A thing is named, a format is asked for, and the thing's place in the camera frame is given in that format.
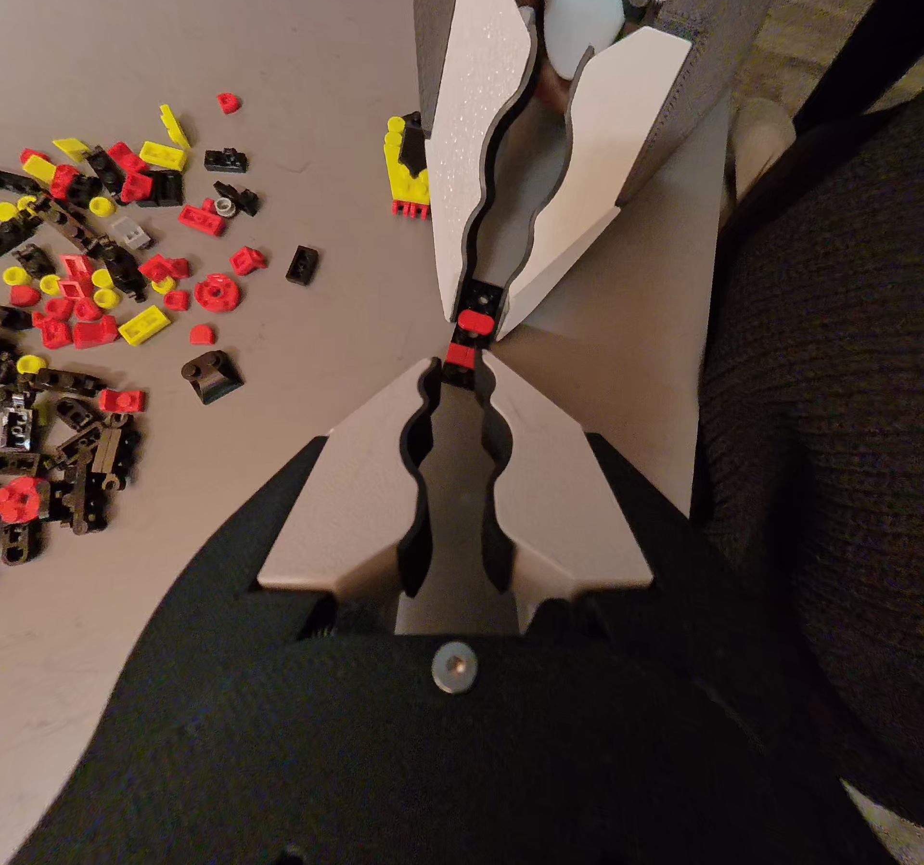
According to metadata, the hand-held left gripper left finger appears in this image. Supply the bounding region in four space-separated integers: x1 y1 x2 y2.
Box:
258 357 443 619

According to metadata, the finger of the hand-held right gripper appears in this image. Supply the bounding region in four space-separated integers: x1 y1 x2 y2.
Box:
497 25 695 341
424 0 541 322

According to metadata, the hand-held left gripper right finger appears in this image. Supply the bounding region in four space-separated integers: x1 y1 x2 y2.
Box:
478 351 655 625

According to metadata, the yellow and black lego assembly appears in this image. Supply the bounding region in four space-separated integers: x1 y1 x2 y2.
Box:
383 110 434 219

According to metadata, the black lego plate with red tiles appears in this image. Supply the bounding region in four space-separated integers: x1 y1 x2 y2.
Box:
442 277 504 395

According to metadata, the pile of lego bricks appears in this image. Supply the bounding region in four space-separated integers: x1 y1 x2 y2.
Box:
0 136 268 568

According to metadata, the black lego slope brick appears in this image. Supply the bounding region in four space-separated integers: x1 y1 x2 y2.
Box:
180 350 245 405

